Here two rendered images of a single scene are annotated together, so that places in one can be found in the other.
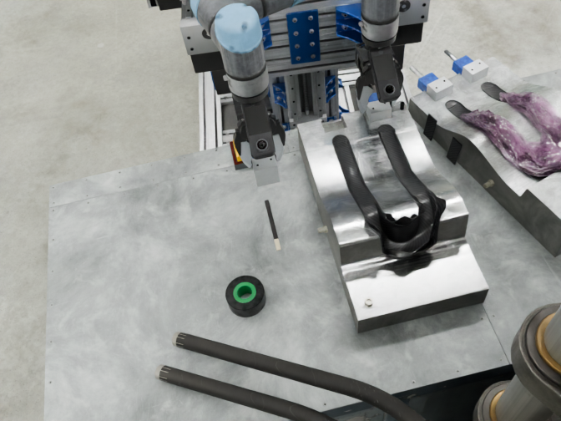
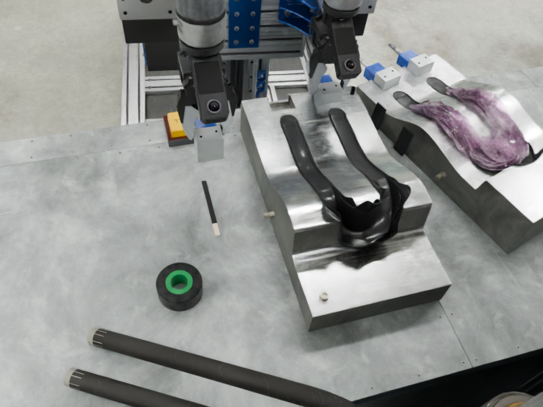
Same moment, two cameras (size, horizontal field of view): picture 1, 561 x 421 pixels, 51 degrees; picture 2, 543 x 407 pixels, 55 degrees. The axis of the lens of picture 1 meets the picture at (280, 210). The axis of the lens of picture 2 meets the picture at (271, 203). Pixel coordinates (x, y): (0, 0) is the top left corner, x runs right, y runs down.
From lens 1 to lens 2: 0.29 m
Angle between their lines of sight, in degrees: 10
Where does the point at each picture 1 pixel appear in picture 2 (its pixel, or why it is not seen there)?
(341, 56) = (279, 45)
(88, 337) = not seen: outside the picture
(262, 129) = (215, 88)
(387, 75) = (348, 50)
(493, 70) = (437, 66)
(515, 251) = (468, 245)
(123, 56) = (42, 41)
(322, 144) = (269, 123)
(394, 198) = (351, 182)
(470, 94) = (417, 87)
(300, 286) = (242, 276)
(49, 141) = not seen: outside the picture
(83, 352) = not seen: outside the picture
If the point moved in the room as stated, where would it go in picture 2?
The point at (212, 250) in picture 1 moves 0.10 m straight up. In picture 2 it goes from (140, 232) to (132, 201)
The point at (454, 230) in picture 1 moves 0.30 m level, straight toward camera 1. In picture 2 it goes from (414, 220) to (386, 375)
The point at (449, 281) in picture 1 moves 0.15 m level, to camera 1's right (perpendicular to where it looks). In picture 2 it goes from (410, 274) to (486, 263)
